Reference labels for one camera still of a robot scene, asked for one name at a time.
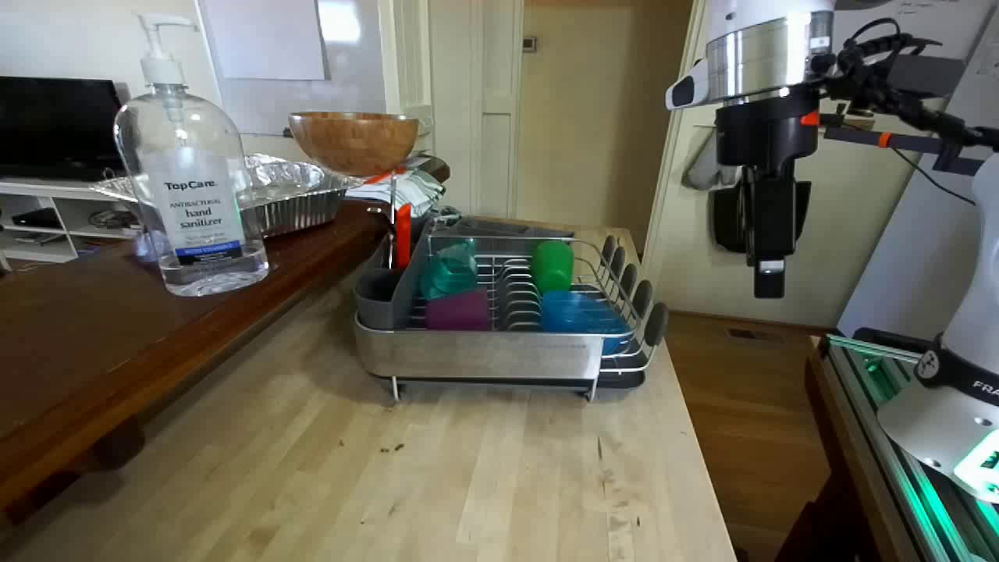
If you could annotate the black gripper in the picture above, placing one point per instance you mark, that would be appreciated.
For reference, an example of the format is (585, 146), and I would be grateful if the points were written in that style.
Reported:
(768, 207)

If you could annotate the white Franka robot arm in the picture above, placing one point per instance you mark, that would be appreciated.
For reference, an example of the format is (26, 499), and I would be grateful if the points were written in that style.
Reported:
(768, 58)

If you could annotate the steel dish drying rack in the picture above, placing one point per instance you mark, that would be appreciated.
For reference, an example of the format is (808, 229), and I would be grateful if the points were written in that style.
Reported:
(489, 355)

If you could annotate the grey oven mitt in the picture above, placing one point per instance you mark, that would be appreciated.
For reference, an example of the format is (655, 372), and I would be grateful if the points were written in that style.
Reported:
(703, 166)

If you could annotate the large white panel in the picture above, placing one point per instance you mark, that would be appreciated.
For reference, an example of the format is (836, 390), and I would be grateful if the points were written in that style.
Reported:
(907, 259)

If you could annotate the blue plastic cup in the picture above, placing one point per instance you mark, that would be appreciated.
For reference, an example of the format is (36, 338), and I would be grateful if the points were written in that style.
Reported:
(580, 309)

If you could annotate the black rod with orange clamps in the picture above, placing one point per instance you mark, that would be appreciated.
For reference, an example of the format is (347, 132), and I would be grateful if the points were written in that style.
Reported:
(917, 142)

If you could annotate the green plastic cup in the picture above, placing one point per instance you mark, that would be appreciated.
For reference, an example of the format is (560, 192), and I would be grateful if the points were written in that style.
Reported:
(549, 266)

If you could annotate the grey cutlery tray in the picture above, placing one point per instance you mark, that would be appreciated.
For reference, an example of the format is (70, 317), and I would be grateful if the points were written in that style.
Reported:
(502, 222)

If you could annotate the purple plastic cup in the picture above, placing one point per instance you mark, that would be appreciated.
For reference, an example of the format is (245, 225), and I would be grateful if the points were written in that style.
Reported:
(457, 309)

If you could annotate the teal plastic cup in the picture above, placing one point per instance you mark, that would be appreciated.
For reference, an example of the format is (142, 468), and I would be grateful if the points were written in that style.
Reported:
(452, 274)

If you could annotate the white door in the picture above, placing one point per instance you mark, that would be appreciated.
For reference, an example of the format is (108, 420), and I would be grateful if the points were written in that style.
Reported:
(478, 104)

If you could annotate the orange kitchen utensil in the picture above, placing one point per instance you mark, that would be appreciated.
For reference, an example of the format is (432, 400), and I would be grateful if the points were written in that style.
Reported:
(401, 238)

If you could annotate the foil snack bag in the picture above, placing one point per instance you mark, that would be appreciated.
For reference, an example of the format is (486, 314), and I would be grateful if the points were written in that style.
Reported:
(401, 188)

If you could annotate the grey utensil holder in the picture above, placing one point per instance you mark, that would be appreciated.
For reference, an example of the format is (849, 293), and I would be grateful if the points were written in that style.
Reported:
(385, 296)

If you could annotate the brown wooden bowl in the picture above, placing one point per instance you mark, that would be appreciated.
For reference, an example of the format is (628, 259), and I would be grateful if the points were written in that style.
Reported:
(354, 142)

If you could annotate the aluminium foil tray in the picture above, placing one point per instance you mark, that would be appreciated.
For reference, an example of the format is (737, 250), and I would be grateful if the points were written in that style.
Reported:
(299, 198)

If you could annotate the clear hand sanitizer pump bottle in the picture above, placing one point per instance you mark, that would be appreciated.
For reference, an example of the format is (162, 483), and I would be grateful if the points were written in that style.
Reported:
(193, 198)

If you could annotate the dark brown wooden table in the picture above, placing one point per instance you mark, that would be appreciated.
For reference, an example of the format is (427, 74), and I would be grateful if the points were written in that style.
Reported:
(83, 333)

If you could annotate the white shelf unit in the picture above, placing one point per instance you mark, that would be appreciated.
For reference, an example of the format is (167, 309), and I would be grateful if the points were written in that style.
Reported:
(62, 207)

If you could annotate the black monitor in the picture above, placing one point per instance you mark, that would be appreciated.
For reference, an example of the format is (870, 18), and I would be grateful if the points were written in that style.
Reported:
(50, 126)

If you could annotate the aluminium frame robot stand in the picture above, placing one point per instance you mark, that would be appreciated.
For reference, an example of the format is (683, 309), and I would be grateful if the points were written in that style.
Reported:
(862, 415)

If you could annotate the silver robot mount plate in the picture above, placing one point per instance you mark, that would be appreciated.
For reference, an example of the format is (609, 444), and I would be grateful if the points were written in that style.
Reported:
(937, 431)

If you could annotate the white wall board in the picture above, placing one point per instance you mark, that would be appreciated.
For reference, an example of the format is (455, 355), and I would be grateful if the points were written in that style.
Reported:
(260, 34)

